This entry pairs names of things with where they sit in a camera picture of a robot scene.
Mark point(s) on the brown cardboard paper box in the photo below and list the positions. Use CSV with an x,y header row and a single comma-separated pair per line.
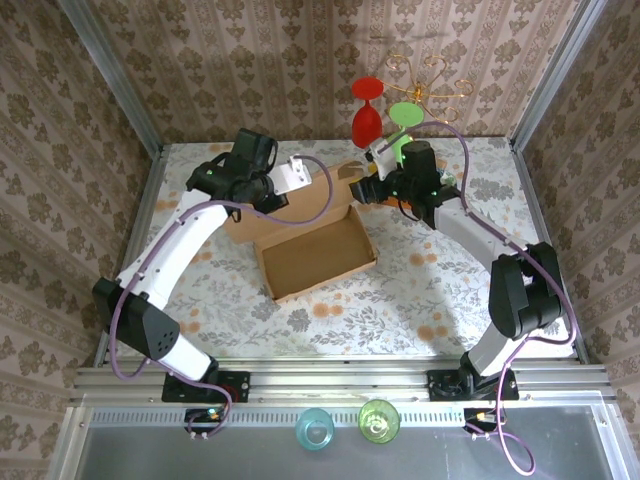
x,y
315,260

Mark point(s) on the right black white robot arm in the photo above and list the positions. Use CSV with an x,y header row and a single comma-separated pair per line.
x,y
520,300

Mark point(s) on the red plastic wine glass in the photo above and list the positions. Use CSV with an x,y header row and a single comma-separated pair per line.
x,y
366,130

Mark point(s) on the orange-brown wooden rack base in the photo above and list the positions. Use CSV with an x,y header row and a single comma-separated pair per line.
x,y
395,202

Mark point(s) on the green plastic wine glass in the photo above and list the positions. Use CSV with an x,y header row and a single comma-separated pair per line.
x,y
406,112

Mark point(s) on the floral patterned table cover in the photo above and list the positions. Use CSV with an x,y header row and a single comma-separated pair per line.
x,y
280,330

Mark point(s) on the left small circuit board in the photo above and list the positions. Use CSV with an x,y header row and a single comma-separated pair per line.
x,y
200,416

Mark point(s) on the small circuit board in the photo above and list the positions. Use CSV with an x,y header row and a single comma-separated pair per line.
x,y
200,416
475,417

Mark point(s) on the green glass cup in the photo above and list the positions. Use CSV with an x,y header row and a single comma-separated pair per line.
x,y
378,421

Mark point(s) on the blue glass cup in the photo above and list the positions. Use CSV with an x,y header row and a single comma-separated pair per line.
x,y
315,430

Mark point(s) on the right small circuit board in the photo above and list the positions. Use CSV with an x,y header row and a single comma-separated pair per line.
x,y
475,417

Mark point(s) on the grey metal tray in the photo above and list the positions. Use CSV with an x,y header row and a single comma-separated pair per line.
x,y
250,460

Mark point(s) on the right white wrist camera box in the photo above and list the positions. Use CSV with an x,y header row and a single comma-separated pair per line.
x,y
384,160

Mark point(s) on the aluminium table side rail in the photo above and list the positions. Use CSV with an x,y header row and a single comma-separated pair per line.
x,y
144,200
534,200

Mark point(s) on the aluminium frame post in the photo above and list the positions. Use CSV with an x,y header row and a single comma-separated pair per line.
x,y
118,75
556,75

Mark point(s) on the long aluminium mounting rail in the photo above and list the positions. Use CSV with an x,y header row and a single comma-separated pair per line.
x,y
325,380

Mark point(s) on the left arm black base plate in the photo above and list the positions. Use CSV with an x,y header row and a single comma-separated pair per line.
x,y
235,387

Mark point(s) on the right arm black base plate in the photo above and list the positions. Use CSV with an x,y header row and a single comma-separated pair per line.
x,y
440,387

